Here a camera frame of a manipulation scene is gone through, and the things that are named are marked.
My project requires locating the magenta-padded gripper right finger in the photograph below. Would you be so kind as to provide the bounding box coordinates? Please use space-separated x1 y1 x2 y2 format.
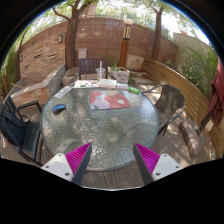
132 142 184 186

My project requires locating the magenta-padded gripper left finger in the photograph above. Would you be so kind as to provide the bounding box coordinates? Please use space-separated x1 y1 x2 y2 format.
41 142 93 186

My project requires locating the blue and black computer mouse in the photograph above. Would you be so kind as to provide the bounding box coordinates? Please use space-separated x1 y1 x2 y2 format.
52 103 67 115

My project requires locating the red and green mouse pad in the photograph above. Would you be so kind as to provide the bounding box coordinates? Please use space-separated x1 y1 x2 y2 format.
89 90 132 111

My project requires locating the stone umbrella base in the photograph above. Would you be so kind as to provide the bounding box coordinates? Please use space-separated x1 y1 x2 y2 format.
178 119 208 159

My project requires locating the black metal armchair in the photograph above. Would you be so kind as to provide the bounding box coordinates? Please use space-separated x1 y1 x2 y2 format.
0 95 45 167

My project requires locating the brown wicker chair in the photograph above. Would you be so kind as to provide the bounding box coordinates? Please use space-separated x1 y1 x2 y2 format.
142 83 187 137

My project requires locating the curved wooden slat fence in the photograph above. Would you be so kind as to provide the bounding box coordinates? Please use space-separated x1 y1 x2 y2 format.
141 58 224 159

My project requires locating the small green box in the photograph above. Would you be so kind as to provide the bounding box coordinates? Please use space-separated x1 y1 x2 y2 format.
128 86 141 95

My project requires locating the stone raised garden bed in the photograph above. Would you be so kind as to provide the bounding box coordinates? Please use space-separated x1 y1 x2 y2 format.
9 63 68 108

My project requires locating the colourful printed paper sheet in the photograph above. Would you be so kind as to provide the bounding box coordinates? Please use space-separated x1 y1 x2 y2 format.
73 79 100 89

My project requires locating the beige concrete planter box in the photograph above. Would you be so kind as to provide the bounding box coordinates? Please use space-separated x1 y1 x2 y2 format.
62 66 81 87

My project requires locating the small white and blue booklet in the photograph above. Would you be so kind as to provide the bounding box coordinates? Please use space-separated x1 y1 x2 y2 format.
116 82 130 90

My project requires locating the open white book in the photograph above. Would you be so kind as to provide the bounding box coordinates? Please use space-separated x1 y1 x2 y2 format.
97 78 118 90

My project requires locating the white square planter with plants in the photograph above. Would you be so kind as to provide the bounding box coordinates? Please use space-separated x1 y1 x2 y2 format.
107 65 131 84

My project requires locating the clear plastic cup with straw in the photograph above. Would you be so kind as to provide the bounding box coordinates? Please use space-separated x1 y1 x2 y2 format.
95 60 107 80

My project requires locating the dark wooden slat chair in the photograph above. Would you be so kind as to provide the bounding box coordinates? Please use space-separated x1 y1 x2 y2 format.
69 57 118 84

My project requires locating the beige stone slab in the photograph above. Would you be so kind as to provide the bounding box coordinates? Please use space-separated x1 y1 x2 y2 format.
125 54 145 72

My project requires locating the large forked tree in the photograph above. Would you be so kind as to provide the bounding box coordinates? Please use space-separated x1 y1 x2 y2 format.
51 0 101 70

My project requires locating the slim straight tree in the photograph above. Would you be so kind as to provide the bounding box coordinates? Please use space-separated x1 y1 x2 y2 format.
143 0 168 62

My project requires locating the beige wall utility box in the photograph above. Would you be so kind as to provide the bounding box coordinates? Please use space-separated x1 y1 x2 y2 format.
77 47 88 60

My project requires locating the wooden garden lamp post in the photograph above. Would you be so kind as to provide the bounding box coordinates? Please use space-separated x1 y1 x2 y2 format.
118 18 134 69

